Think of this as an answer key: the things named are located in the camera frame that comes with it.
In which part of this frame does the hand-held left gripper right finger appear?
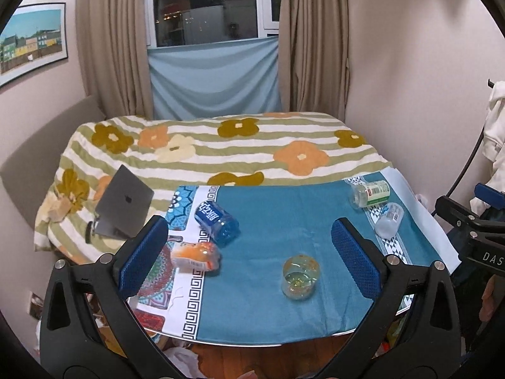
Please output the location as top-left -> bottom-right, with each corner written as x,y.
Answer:
327,217 -> 464,372

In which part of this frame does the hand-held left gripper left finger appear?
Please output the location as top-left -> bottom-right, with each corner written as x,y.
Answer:
39,215 -> 175,369

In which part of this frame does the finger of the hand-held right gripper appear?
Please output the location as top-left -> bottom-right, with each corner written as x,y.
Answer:
435,195 -> 483,227

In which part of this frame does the white label clear cup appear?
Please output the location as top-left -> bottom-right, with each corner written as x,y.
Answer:
374,202 -> 404,240

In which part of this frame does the clear yellow plastic cup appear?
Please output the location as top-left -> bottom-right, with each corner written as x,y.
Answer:
281,255 -> 320,301

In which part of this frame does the person's right hand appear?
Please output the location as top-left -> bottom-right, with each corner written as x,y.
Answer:
482,273 -> 505,313

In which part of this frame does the orange label plastic bottle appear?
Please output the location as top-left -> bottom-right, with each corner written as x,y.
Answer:
170,241 -> 222,276

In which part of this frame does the grey laptop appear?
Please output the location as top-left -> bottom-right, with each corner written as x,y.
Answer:
92,165 -> 155,241

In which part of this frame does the green label plastic bottle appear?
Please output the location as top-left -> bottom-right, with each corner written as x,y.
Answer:
350,180 -> 391,210

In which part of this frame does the blue label plastic bottle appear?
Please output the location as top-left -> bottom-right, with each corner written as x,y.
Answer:
194,200 -> 241,246

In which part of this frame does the blue patterned tablecloth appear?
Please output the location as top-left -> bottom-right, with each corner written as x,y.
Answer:
128,171 -> 460,346

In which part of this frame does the white garment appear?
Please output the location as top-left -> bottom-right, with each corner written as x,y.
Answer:
469,81 -> 505,222

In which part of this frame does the crumpled white paper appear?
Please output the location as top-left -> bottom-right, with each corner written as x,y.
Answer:
163,345 -> 199,379

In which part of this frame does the floral striped blanket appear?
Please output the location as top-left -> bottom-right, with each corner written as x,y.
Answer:
33,111 -> 394,264

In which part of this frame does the beige padded headboard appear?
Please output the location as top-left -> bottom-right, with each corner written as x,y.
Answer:
0,95 -> 107,230

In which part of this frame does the light blue cloth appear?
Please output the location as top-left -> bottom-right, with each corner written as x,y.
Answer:
147,36 -> 283,121

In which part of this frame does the beige curtain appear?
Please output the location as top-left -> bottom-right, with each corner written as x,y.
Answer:
278,0 -> 350,122
76,0 -> 154,121

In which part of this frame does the window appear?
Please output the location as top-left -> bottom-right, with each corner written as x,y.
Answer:
146,0 -> 285,48

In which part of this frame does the black curved cable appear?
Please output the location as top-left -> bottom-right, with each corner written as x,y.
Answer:
445,123 -> 488,199

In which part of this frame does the framed wall poster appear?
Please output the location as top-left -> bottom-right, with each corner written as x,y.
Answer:
0,3 -> 68,88

